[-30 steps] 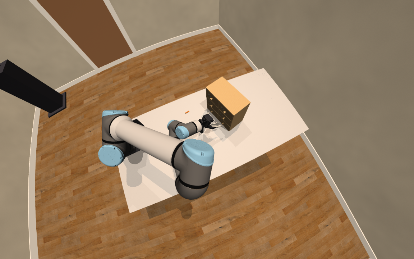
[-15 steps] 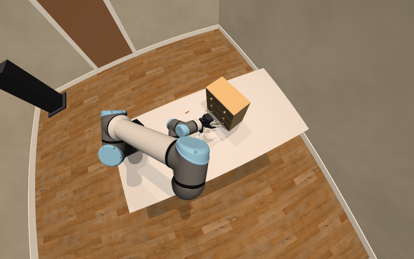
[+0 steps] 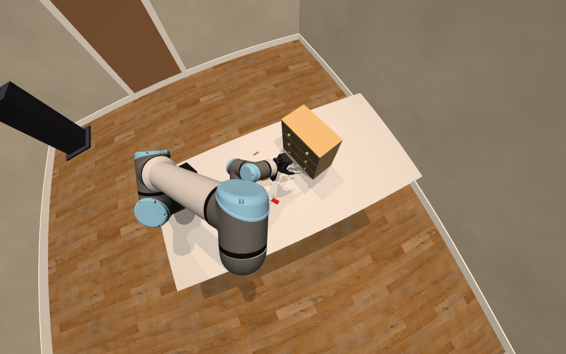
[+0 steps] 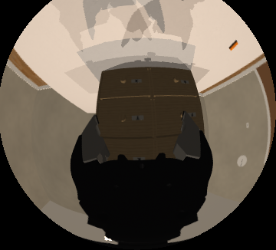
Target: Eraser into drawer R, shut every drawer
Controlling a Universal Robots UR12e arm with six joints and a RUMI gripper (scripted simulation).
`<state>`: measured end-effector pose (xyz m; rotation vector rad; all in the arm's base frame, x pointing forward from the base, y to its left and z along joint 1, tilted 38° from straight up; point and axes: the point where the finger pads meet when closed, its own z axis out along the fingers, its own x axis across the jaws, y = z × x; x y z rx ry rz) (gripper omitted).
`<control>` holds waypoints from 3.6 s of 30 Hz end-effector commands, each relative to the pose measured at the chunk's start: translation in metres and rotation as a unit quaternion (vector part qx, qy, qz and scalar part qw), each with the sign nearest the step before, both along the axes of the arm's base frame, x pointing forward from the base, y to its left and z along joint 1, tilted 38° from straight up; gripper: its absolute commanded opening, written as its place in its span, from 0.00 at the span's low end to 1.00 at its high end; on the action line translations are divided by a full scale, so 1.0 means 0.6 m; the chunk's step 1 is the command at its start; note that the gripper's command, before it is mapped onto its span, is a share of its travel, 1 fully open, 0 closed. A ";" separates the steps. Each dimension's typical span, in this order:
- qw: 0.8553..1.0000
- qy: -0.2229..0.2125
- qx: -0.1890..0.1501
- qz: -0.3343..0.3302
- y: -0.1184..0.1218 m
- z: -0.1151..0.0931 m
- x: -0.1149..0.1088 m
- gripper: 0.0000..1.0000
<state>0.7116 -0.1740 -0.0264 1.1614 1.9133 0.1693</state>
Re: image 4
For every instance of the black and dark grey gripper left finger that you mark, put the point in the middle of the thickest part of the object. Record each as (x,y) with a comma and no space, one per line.
(89,151)

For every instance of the wooden chest of drawers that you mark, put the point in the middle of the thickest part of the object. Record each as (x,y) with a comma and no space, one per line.
(154,138)

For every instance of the dark brown wooden drawer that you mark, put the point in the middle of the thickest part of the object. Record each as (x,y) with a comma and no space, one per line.
(125,118)
(166,146)
(166,85)
(125,84)
(168,114)
(132,150)

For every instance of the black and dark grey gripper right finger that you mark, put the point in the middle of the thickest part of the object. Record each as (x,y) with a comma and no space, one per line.
(193,148)

